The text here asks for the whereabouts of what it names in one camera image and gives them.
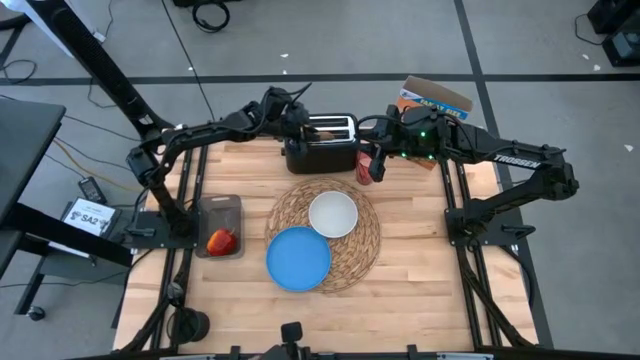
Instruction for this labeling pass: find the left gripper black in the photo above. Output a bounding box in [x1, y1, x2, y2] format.
[279, 102, 321, 147]

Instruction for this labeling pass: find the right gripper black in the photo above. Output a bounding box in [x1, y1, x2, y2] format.
[357, 107, 454, 182]

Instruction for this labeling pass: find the red translucent plastic cup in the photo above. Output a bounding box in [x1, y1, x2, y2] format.
[355, 149, 381, 187]

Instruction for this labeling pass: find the white round bowl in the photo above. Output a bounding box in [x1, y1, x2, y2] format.
[308, 190, 359, 239]

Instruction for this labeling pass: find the Cheerios Protein cereal box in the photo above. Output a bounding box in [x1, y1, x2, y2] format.
[397, 75, 474, 171]

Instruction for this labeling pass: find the blue round plate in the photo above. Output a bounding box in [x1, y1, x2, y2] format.
[265, 226, 332, 293]

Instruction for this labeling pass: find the red apple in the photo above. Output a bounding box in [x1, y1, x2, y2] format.
[206, 228, 239, 257]

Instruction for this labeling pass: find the black two-slot toaster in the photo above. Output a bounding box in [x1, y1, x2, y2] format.
[283, 113, 360, 175]

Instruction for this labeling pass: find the round woven straw placemat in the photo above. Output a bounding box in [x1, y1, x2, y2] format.
[264, 177, 382, 295]

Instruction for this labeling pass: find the grey translucent plastic bin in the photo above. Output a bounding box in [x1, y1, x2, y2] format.
[195, 194, 246, 260]

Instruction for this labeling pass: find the black slanted stand column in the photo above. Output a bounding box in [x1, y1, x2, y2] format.
[27, 0, 176, 154]

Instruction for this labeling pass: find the black power adapter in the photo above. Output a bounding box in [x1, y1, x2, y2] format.
[77, 176, 108, 205]

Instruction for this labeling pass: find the black cylindrical container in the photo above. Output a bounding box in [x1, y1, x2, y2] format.
[166, 306, 212, 345]

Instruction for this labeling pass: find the white SA2 label card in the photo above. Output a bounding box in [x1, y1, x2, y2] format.
[61, 197, 122, 239]

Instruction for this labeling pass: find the black equipment case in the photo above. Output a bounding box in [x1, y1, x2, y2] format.
[586, 0, 640, 69]

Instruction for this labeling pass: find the black side desk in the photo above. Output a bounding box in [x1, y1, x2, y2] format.
[0, 97, 134, 316]

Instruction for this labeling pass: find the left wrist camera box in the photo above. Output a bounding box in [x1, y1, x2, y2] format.
[259, 88, 292, 117]

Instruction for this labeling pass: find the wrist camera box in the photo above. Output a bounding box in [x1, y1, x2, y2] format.
[401, 106, 440, 144]
[259, 88, 292, 117]

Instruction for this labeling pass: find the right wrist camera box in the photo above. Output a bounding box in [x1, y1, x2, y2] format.
[401, 106, 440, 144]

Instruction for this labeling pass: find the black coiled floor cable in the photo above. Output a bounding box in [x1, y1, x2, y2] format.
[191, 0, 232, 34]

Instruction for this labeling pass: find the black table-level camera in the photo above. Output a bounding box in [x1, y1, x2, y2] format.
[280, 322, 304, 347]

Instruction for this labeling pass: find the black metal table frame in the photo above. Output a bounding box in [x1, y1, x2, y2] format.
[64, 127, 640, 360]

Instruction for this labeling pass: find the orange floor cable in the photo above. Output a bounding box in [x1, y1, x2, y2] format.
[51, 138, 142, 194]

